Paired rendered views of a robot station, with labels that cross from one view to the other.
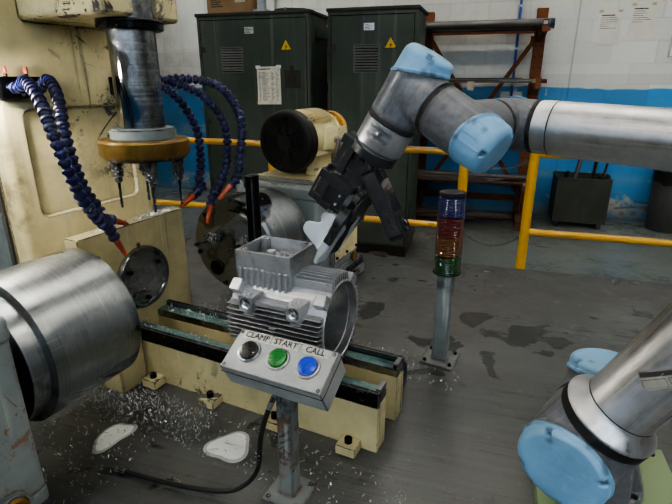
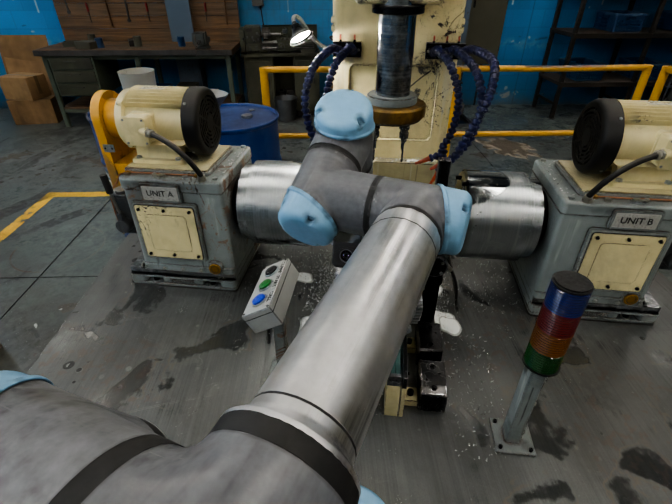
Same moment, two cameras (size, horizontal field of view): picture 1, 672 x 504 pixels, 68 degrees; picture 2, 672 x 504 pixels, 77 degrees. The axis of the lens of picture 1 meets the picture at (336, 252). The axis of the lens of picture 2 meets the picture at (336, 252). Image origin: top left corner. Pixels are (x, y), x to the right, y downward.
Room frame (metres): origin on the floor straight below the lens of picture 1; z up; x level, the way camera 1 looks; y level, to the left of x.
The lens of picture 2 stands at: (0.54, -0.63, 1.62)
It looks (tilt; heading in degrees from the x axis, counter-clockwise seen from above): 34 degrees down; 71
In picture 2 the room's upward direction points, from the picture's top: straight up
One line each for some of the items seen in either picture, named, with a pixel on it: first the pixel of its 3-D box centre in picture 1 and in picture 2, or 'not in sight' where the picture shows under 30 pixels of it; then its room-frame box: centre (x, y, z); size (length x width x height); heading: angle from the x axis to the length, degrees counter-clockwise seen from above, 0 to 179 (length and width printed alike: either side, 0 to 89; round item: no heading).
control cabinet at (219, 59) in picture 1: (267, 132); not in sight; (4.58, 0.62, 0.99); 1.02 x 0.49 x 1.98; 73
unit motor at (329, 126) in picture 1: (318, 175); (635, 189); (1.59, 0.06, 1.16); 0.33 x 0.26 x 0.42; 154
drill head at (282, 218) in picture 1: (258, 233); (500, 215); (1.33, 0.22, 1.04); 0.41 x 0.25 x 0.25; 154
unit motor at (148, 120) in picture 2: not in sight; (163, 165); (0.44, 0.61, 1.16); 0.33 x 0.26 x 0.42; 154
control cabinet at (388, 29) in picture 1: (375, 137); not in sight; (4.29, -0.33, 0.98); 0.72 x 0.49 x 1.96; 73
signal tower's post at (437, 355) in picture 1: (445, 280); (537, 370); (1.06, -0.26, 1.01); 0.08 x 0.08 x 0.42; 64
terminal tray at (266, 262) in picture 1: (276, 263); not in sight; (0.91, 0.12, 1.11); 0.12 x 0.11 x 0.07; 65
